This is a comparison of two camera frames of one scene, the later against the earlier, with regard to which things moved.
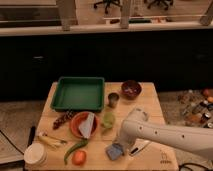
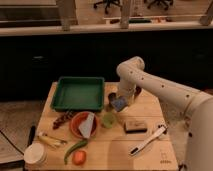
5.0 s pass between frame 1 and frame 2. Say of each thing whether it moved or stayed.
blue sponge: moved
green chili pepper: stayed
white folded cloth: stayed
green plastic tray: stayed
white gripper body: moved
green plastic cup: stayed
